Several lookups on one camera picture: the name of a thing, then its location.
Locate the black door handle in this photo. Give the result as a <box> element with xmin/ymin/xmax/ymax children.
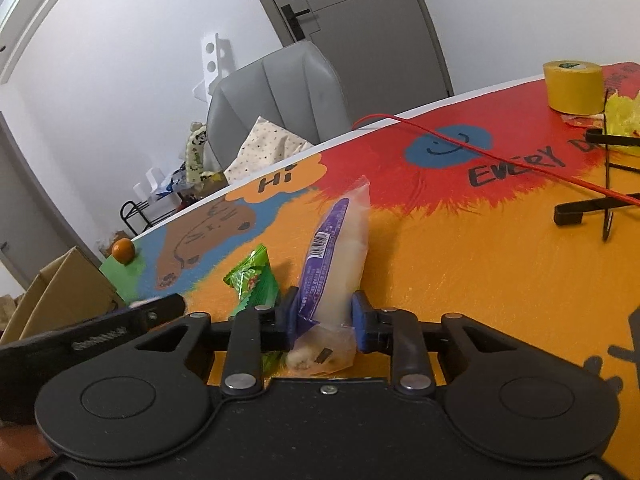
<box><xmin>281</xmin><ymin>4</ymin><xmax>313</xmax><ymax>41</ymax></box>

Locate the black shoe rack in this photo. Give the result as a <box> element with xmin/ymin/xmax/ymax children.
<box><xmin>120</xmin><ymin>199</ymin><xmax>182</xmax><ymax>237</ymax></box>

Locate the black metal stand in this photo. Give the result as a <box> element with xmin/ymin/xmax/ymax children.
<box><xmin>554</xmin><ymin>129</ymin><xmax>640</xmax><ymax>242</ymax></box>

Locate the yellow crumpled wrapper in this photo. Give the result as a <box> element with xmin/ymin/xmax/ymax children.
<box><xmin>604</xmin><ymin>91</ymin><xmax>640</xmax><ymax>153</ymax></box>

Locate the yellow tape roll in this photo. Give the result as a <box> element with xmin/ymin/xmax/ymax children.
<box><xmin>544</xmin><ymin>60</ymin><xmax>605</xmax><ymax>115</ymax></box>

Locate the yellow spotted plush toy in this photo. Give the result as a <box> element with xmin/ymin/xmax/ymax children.
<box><xmin>184</xmin><ymin>122</ymin><xmax>210</xmax><ymax>184</ymax></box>

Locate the purple bread packet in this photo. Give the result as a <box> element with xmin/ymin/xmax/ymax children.
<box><xmin>285</xmin><ymin>176</ymin><xmax>372</xmax><ymax>378</ymax></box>

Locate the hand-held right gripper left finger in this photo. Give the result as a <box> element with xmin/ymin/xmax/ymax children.
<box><xmin>132</xmin><ymin>287</ymin><xmax>301</xmax><ymax>397</ymax></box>

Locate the grey side door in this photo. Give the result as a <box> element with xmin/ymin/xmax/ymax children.
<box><xmin>0</xmin><ymin>110</ymin><xmax>93</xmax><ymax>306</ymax></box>

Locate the white perforated rack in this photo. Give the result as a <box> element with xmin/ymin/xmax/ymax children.
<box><xmin>192</xmin><ymin>33</ymin><xmax>236</xmax><ymax>107</ymax></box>

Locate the grey chair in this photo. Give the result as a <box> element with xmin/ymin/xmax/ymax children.
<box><xmin>206</xmin><ymin>40</ymin><xmax>352</xmax><ymax>172</ymax></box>

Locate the red cable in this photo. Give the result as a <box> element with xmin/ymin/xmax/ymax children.
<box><xmin>352</xmin><ymin>114</ymin><xmax>640</xmax><ymax>208</ymax></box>

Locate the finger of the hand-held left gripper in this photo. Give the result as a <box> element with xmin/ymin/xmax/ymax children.
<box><xmin>127</xmin><ymin>294</ymin><xmax>187</xmax><ymax>331</ymax></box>

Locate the dotted beige cushion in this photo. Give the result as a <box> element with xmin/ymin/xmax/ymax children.
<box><xmin>223</xmin><ymin>116</ymin><xmax>314</xmax><ymax>185</ymax></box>

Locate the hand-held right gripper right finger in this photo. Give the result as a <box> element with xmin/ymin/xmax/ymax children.
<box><xmin>351</xmin><ymin>290</ymin><xmax>506</xmax><ymax>397</ymax></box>

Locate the small orange fruit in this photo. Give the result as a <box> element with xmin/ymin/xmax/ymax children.
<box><xmin>111</xmin><ymin>238</ymin><xmax>136</xmax><ymax>264</ymax></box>

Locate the cardboard box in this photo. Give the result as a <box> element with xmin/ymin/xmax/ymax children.
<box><xmin>0</xmin><ymin>246</ymin><xmax>126</xmax><ymax>346</ymax></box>

